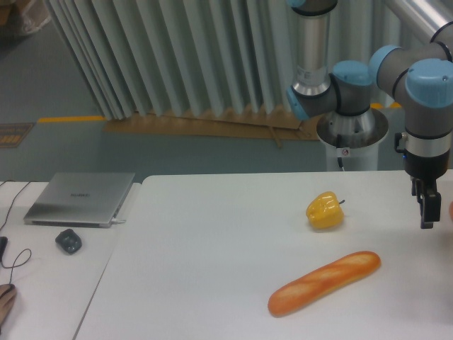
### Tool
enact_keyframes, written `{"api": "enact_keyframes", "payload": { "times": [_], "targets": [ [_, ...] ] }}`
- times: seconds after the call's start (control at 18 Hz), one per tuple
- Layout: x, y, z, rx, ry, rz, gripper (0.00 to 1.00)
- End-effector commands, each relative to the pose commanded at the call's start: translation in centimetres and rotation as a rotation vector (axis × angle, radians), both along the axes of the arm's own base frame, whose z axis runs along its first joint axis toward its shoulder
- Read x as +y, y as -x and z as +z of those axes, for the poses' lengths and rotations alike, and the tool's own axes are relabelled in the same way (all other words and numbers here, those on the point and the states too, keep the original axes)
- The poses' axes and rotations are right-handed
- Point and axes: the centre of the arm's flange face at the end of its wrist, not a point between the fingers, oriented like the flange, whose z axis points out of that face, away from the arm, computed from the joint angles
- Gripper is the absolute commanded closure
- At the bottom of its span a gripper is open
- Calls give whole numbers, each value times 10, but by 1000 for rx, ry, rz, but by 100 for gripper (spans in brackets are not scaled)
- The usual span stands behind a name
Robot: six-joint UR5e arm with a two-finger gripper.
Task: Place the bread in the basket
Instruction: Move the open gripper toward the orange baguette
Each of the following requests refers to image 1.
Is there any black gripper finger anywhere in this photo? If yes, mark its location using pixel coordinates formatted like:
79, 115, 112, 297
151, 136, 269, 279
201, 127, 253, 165
411, 178, 442, 229

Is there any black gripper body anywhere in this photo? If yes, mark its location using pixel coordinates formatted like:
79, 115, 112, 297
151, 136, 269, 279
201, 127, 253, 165
403, 151, 448, 181

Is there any orange baguette bread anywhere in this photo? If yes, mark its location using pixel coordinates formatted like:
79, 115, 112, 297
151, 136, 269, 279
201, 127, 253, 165
268, 251, 382, 317

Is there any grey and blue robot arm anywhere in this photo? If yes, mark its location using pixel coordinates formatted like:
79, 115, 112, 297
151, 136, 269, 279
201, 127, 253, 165
287, 1, 452, 229

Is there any person's hand on mouse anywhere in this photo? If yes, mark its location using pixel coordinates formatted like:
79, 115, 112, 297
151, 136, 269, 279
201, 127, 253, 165
0, 284, 17, 324

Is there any yellow bell pepper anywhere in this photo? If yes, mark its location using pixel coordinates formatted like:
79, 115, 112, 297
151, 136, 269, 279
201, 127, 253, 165
306, 191, 345, 230

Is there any brown cardboard sheet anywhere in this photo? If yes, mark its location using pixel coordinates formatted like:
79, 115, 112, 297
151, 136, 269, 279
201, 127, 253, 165
103, 105, 320, 148

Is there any pale folded curtain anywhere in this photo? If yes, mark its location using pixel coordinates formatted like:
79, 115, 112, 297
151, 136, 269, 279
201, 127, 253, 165
45, 0, 453, 120

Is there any silver closed laptop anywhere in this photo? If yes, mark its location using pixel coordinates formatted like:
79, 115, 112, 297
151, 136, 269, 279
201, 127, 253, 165
23, 172, 134, 227

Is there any black small controller device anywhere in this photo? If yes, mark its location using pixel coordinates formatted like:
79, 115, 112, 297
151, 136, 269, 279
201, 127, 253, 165
55, 229, 83, 255

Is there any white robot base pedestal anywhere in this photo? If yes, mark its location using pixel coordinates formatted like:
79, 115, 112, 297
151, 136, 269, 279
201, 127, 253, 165
316, 108, 389, 171

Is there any black looped mouse cable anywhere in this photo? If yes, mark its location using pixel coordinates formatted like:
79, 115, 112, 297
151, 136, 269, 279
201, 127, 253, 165
0, 236, 32, 284

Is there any black thin cable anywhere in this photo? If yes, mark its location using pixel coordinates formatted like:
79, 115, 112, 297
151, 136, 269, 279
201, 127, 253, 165
0, 180, 33, 231

